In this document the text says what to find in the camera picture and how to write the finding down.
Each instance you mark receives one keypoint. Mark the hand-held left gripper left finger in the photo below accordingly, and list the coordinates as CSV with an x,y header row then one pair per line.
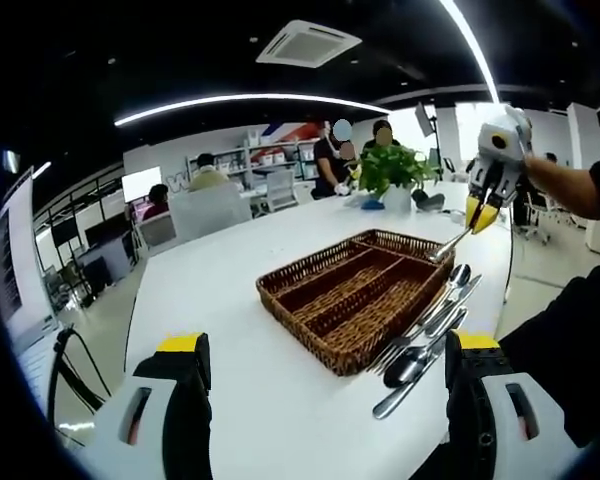
x,y
110,435

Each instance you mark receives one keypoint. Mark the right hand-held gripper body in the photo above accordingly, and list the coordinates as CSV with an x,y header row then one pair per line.
x,y
500,142

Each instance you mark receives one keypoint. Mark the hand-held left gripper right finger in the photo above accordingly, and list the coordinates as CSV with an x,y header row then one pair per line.
x,y
555,425

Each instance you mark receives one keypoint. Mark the pile of steel utensils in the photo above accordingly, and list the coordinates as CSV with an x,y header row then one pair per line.
x,y
405,370

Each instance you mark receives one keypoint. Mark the brown wicker storage tray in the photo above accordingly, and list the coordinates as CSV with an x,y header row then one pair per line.
x,y
330,310

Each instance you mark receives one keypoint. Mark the white storage shelf with boxes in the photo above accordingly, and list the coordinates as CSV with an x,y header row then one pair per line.
x,y
275,155

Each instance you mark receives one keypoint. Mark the black and grey device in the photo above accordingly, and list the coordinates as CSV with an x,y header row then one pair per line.
x,y
430,201

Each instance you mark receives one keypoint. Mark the white rolling office chair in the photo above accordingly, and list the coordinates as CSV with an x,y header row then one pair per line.
x,y
537,215

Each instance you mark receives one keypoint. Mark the monitor on tripod stand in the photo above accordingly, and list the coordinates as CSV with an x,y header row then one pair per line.
x,y
422,117

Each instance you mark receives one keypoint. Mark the person's black clothed torso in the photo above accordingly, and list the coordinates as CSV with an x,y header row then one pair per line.
x,y
580,340

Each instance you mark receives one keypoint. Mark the green plant in white pot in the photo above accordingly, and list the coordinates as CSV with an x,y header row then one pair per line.
x,y
390,170

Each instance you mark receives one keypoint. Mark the blue cloth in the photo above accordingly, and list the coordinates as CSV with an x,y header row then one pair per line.
x,y
372,204

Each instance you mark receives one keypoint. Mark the white mesh office chair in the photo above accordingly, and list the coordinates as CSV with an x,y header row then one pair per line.
x,y
282,187

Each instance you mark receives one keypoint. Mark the black desk monitor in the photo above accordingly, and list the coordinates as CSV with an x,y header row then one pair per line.
x,y
105,235

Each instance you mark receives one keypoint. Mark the black monitor on stand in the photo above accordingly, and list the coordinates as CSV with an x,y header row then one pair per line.
x,y
66,234

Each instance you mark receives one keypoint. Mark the grey white office chair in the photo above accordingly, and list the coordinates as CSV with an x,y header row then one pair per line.
x,y
155,232

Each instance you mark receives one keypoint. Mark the ceiling air conditioner vent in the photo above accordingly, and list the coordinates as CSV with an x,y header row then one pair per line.
x,y
307,44

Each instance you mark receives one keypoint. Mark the translucent white chair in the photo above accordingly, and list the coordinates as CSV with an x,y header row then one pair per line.
x,y
210,210

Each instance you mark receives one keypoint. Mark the long curved ceiling light strip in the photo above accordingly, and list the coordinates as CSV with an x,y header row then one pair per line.
x,y
250,98

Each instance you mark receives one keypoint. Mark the bright white screen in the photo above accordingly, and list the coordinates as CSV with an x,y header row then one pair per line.
x,y
141,182

